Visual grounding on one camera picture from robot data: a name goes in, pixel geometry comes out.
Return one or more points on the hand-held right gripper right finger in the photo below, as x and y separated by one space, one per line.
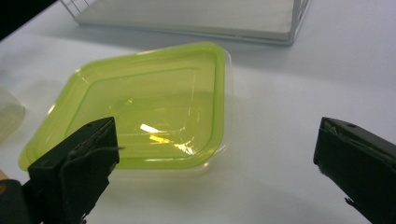
358 161

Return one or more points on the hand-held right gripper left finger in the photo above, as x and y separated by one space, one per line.
77 168

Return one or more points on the square container with green lid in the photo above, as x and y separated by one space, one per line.
155 93

